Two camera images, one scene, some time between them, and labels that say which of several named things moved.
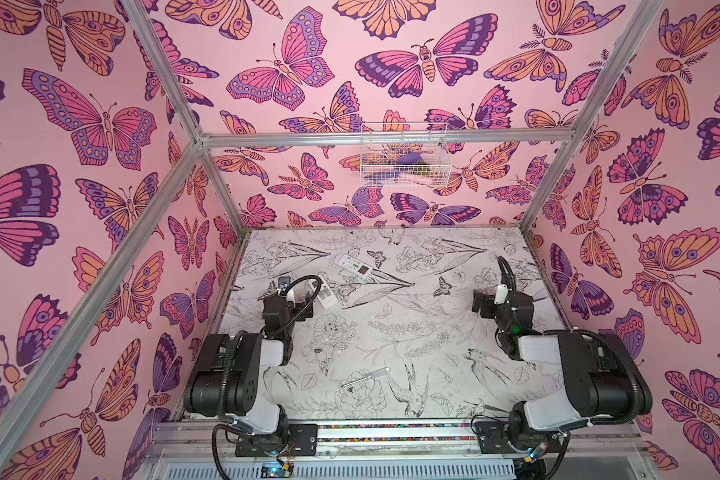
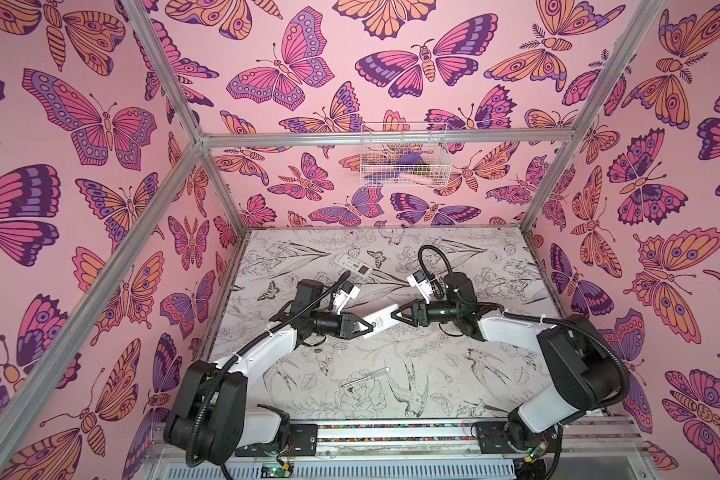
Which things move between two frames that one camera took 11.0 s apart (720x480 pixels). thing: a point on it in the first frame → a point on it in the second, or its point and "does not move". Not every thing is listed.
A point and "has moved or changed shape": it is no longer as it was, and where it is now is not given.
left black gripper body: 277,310 → 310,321
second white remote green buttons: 354,265 does not move
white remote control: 324,296 has moved or changed shape
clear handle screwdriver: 370,375 does not move
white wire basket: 404,155 does not move
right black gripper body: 489,302 → 418,312
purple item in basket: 411,158 does not move
